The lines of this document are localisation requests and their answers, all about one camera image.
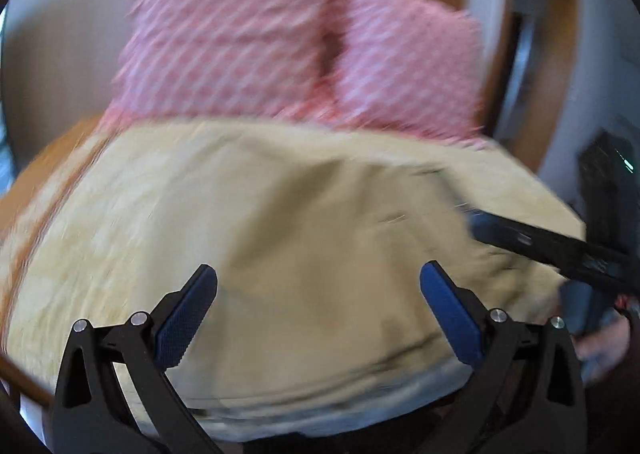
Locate wooden bed frame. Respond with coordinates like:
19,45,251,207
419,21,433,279
0,115,103,410

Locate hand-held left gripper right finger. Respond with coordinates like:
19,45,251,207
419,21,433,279
420,260,588,454

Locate beige bed blanket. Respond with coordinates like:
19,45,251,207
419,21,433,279
0,118,587,444

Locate wooden door frame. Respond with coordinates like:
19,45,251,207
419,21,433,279
429,0,582,172

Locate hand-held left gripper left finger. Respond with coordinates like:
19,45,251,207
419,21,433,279
52,264,221,454

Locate pink striped pillow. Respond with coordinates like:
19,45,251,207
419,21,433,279
114,0,353,121
324,0,487,147

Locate person's right hand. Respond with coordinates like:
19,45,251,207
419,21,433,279
574,313,633,386

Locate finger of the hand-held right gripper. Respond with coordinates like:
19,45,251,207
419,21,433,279
466,210,640,296

